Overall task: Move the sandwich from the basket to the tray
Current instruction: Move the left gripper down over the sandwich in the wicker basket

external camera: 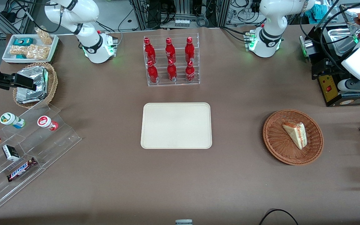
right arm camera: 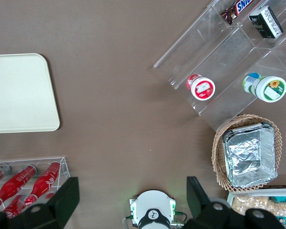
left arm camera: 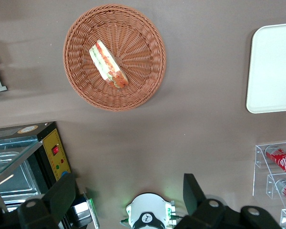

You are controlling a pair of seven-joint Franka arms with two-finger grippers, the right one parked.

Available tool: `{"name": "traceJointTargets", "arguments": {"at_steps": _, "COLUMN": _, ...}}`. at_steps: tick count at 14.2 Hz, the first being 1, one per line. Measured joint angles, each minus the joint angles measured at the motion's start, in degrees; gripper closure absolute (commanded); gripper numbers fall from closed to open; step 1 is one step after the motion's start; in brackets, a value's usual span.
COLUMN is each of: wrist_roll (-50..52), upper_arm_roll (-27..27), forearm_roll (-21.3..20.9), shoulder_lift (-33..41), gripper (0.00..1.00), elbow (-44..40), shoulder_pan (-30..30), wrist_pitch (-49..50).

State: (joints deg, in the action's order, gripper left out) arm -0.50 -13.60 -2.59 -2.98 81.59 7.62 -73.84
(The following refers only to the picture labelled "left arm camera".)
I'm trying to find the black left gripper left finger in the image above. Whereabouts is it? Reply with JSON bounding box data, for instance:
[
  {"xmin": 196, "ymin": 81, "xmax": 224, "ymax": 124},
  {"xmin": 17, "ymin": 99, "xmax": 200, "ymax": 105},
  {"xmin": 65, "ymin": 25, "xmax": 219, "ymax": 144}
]
[{"xmin": 0, "ymin": 173, "xmax": 77, "ymax": 229}]

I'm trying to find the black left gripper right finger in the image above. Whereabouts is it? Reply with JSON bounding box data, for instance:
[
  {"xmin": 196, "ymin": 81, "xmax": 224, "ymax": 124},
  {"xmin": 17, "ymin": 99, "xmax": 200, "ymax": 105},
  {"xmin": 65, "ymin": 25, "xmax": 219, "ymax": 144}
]
[{"xmin": 174, "ymin": 173, "xmax": 282, "ymax": 229}]

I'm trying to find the white rectangular plastic tray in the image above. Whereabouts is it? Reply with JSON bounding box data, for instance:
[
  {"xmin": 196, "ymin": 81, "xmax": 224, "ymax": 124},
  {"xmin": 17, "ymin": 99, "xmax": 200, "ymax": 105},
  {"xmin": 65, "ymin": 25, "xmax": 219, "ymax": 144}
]
[{"xmin": 245, "ymin": 22, "xmax": 286, "ymax": 114}]

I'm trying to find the steel pan inside warmer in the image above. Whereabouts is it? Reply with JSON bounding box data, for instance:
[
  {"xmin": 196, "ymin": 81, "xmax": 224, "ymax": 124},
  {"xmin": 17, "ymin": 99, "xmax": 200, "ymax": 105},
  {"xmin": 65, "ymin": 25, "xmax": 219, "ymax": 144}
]
[{"xmin": 0, "ymin": 151, "xmax": 41, "ymax": 206}]

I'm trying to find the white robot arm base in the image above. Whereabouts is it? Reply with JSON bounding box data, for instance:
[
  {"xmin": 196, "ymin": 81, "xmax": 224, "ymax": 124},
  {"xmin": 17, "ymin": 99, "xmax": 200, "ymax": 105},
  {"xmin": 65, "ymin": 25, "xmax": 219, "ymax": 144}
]
[{"xmin": 120, "ymin": 192, "xmax": 182, "ymax": 229}]

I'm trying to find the plastic-wrapped triangle sandwich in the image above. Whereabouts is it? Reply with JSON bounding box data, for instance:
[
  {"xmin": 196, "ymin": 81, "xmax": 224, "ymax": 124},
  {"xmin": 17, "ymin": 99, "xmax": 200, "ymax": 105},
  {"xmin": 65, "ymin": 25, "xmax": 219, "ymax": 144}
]
[{"xmin": 89, "ymin": 40, "xmax": 129, "ymax": 90}]

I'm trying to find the toaster oven with yellow panel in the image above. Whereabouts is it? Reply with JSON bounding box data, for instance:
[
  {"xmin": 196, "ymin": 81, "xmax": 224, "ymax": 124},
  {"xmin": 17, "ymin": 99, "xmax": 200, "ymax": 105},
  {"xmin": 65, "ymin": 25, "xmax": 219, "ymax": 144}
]
[{"xmin": 0, "ymin": 121, "xmax": 72, "ymax": 213}]

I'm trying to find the clear acrylic can rack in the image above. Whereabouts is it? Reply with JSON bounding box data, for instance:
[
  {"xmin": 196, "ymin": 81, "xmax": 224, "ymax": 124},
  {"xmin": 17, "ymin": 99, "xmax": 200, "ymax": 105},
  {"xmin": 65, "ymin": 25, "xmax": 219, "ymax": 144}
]
[{"xmin": 252, "ymin": 141, "xmax": 286, "ymax": 229}]

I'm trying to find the silver metal mounting block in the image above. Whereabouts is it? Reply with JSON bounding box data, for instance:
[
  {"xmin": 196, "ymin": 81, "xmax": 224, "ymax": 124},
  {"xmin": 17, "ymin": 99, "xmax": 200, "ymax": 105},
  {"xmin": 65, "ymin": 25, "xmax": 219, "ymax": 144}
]
[{"xmin": 69, "ymin": 192, "xmax": 101, "ymax": 229}]

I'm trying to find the round brown wicker basket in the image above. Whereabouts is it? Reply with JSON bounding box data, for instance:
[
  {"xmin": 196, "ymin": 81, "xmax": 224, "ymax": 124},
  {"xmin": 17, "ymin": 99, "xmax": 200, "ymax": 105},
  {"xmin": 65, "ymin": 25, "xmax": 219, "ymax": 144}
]
[{"xmin": 62, "ymin": 4, "xmax": 167, "ymax": 112}]

